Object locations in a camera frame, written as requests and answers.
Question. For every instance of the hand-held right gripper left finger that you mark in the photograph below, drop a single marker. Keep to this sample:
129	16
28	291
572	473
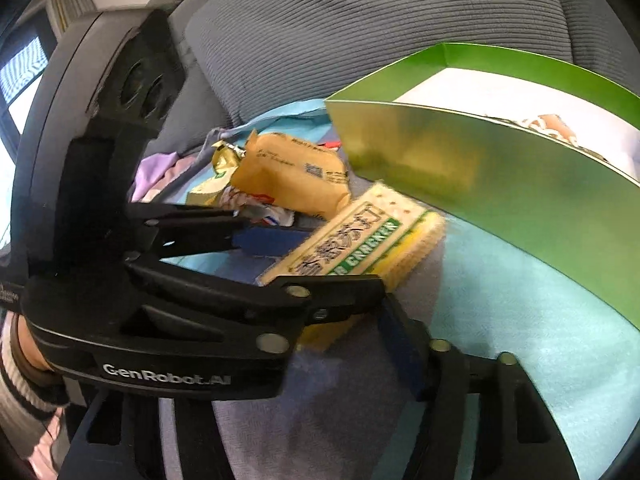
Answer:
185	435

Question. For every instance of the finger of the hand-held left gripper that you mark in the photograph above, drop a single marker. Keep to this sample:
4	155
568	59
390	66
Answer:
280	305
265	242

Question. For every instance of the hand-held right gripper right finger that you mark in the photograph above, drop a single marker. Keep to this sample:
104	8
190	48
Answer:
402	350

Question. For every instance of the tan pastry packet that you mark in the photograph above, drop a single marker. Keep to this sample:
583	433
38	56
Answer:
295	175

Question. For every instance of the green yellow cracker packet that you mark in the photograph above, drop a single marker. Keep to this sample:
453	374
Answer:
360	240

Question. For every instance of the green cardboard box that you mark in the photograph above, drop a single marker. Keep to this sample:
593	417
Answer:
450	180

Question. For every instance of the person's left forearm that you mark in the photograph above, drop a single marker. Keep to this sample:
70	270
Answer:
22	400

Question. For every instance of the red edged clear packet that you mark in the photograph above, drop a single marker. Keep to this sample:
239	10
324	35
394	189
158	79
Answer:
260	207

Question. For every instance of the purple cloth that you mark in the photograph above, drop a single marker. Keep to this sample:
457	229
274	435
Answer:
155	170

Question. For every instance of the gold brown crumpled packet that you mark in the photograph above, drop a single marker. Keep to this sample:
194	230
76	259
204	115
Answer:
220	170

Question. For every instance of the blue grey striped blanket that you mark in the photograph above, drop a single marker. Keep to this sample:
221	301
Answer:
500	320

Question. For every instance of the window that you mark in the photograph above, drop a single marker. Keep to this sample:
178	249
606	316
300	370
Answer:
22	75

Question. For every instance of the grey sofa cushion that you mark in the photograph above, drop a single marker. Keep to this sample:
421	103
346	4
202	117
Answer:
605	15
375	20

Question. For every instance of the white brown printed snack packet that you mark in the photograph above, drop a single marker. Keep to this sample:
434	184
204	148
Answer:
550	130

